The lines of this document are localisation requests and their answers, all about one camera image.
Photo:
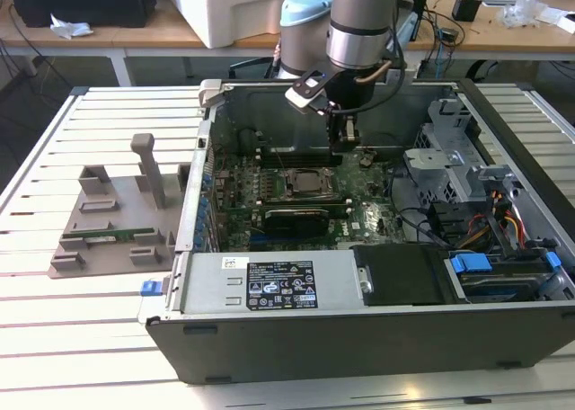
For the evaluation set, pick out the black RAM slot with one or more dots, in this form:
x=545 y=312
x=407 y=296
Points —
x=301 y=160
x=305 y=197
x=301 y=153
x=301 y=157
x=305 y=202
x=301 y=164

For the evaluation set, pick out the round coin battery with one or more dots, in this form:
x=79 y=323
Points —
x=366 y=160

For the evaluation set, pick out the black open PC case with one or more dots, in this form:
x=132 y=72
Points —
x=314 y=351

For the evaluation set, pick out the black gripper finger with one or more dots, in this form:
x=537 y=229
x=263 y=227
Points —
x=350 y=136
x=334 y=133

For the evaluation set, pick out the large black equipment case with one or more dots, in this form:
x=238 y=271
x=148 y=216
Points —
x=81 y=1

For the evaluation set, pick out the blue disk carrier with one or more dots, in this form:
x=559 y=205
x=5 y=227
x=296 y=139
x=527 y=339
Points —
x=469 y=264

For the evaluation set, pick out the green RAM stick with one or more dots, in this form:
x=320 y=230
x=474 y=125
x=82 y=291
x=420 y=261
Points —
x=112 y=235

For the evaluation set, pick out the blue card bracket clip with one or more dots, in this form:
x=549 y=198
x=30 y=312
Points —
x=206 y=181
x=204 y=202
x=200 y=230
x=198 y=244
x=202 y=214

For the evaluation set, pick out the silver finned heatsink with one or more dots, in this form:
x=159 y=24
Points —
x=370 y=216

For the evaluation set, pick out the crumpled white paper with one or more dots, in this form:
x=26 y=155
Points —
x=67 y=28

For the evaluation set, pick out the silver CPU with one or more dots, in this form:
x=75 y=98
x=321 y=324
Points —
x=311 y=183

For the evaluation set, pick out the blue case latch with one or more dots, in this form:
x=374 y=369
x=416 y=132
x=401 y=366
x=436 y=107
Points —
x=150 y=288

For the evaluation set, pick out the large white box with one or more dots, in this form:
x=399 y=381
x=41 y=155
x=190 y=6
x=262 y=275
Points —
x=224 y=14

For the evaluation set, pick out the grey parts rack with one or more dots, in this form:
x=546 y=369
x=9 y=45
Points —
x=121 y=212

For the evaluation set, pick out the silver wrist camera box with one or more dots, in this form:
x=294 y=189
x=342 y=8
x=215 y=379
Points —
x=305 y=86

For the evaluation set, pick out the black square box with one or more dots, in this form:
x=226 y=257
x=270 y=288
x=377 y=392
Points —
x=422 y=3

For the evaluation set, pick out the black plastic drive cover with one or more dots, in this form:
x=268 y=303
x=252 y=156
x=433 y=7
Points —
x=400 y=275

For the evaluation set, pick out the silver power supply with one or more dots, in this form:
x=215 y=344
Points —
x=202 y=284

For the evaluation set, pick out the green motherboard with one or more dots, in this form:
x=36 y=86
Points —
x=368 y=189

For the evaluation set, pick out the black graphics card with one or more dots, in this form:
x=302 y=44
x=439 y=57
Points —
x=296 y=223

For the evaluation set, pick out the CPU socket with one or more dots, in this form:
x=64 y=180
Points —
x=311 y=194

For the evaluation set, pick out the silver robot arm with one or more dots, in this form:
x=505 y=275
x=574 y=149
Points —
x=359 y=23

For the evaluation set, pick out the small black box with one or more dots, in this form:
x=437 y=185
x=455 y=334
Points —
x=465 y=9

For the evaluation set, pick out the clear plastic bags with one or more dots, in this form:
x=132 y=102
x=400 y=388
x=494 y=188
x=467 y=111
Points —
x=525 y=12

